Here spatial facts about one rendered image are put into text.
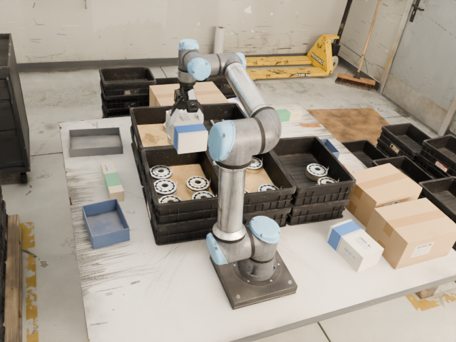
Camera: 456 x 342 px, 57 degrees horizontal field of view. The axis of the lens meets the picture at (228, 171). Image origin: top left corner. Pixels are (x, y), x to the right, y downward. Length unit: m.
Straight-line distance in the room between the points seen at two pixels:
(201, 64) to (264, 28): 4.07
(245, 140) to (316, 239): 0.83
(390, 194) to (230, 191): 0.96
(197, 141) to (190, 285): 0.56
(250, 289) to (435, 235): 0.82
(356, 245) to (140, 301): 0.89
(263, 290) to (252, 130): 0.65
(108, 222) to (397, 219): 1.24
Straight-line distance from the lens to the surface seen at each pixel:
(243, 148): 1.25
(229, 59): 1.58
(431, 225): 2.01
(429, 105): 4.96
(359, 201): 2.09
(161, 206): 1.64
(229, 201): 1.36
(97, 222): 1.91
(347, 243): 1.86
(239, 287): 1.63
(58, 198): 3.19
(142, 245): 1.80
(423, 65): 5.02
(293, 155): 2.22
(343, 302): 1.75
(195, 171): 1.99
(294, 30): 5.78
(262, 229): 1.51
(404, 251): 1.89
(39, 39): 5.00
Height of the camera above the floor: 2.00
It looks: 35 degrees down
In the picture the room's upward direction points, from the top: 8 degrees clockwise
